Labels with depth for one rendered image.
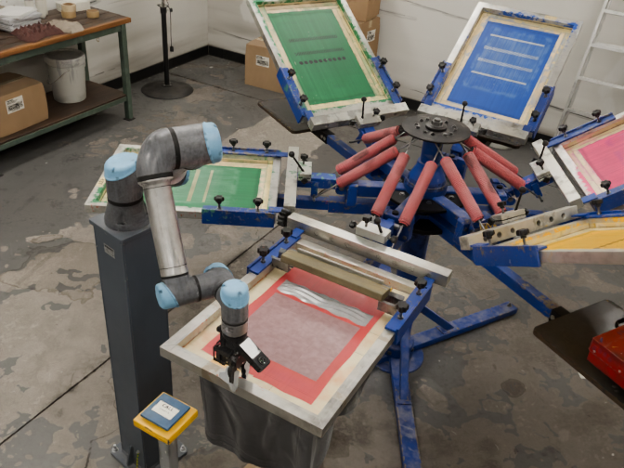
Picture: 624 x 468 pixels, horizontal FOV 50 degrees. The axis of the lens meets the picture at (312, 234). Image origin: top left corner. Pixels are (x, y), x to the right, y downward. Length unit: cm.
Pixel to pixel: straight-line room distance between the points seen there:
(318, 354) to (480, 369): 166
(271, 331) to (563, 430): 177
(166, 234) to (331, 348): 69
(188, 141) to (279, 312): 76
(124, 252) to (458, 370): 199
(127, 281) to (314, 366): 71
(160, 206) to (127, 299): 66
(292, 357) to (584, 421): 187
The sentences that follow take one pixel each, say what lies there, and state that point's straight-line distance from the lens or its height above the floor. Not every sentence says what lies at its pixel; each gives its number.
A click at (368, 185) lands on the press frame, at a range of 300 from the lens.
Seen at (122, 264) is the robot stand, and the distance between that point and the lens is 233.
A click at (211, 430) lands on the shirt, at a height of 60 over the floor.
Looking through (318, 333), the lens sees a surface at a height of 96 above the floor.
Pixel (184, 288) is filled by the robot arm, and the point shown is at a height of 131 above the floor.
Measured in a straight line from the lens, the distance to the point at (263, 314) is 230.
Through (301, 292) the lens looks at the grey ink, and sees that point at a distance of 240.
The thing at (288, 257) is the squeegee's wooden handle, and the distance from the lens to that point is 239.
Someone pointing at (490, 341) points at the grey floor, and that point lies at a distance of 388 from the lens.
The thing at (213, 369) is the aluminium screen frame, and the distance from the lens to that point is 206.
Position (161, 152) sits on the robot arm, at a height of 163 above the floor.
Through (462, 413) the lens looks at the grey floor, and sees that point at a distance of 343.
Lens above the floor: 243
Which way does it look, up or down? 33 degrees down
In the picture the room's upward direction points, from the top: 5 degrees clockwise
